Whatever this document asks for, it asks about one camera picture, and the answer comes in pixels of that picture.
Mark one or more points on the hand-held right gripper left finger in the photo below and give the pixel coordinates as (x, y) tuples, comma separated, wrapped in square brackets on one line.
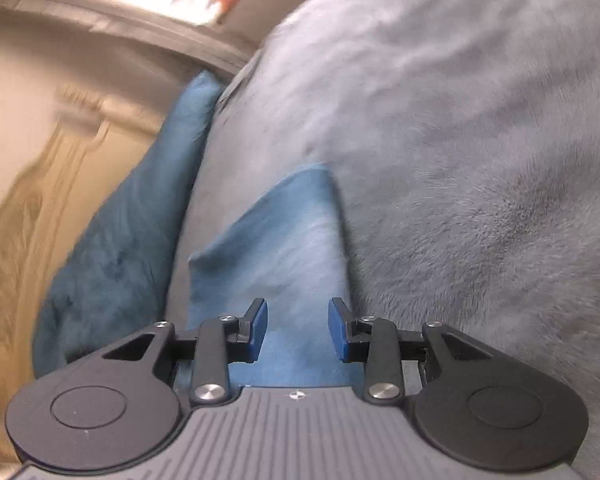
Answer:
[(259, 330)]

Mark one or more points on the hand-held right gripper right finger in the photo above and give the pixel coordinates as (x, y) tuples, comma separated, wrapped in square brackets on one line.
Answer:
[(337, 332)]

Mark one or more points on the teal duvet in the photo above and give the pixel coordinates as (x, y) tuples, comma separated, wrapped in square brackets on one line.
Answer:
[(130, 240)]

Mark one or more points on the grey fleece bed blanket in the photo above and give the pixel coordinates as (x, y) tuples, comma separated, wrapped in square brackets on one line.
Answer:
[(455, 135)]

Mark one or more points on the cream carved headboard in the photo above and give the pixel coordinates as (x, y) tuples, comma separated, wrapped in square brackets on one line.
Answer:
[(30, 220)]

